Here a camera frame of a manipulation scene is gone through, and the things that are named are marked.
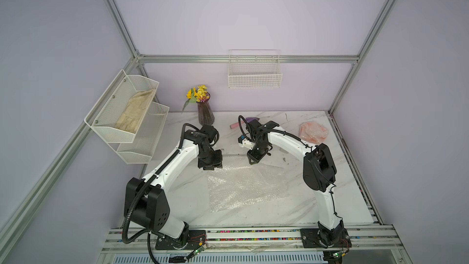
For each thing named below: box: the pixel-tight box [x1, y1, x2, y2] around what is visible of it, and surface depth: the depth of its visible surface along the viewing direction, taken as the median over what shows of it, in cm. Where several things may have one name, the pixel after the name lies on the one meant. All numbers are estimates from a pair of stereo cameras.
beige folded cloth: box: [114, 88, 156, 134], surface depth 81 cm
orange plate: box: [298, 121, 329, 145], surface depth 107 cm
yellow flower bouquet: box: [181, 84, 211, 114], surface depth 97 cm
